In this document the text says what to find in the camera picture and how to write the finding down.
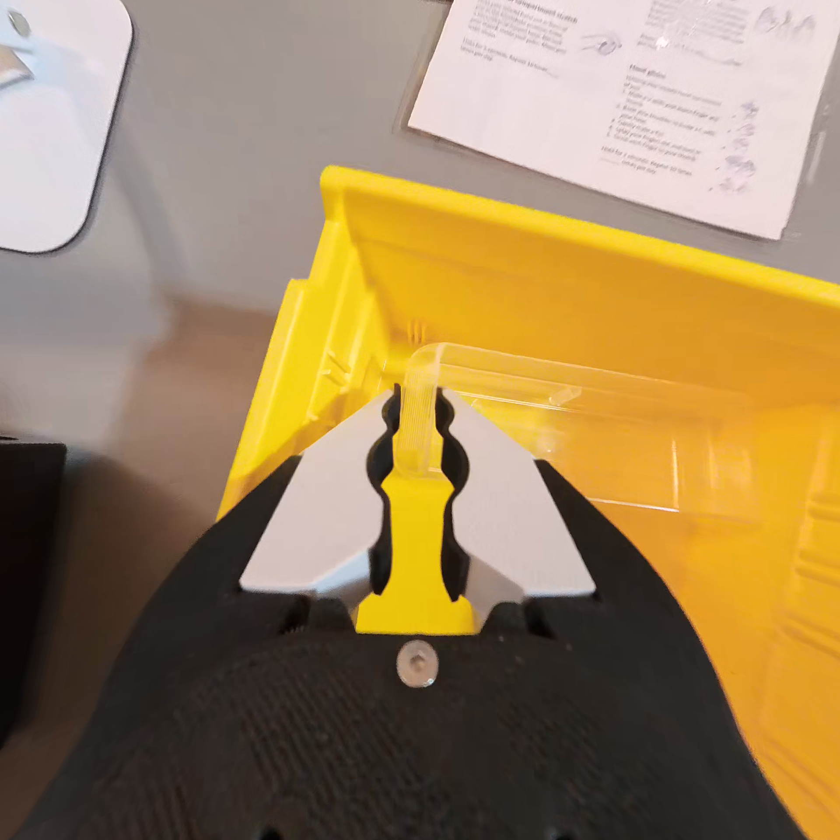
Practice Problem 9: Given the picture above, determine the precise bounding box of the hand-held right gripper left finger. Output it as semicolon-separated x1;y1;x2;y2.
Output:
239;384;403;601

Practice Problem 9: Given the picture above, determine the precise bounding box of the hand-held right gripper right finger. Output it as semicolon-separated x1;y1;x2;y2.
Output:
436;387;597;621

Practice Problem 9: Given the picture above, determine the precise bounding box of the clear plastic drawer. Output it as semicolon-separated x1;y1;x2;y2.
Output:
394;341;762;526

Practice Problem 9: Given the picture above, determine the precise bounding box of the yellow storage bin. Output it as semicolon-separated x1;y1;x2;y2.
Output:
217;164;840;840

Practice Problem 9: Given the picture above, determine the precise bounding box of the black drawer cabinet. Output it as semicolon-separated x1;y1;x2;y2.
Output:
0;433;67;749

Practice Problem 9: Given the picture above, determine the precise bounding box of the grey desk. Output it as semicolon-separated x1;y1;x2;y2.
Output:
0;0;840;840

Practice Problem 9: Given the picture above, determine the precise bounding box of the white desk stand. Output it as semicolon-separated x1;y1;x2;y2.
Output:
0;0;134;253

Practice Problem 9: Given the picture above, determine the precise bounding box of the printed paper sheet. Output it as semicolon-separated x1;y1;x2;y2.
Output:
394;0;840;240

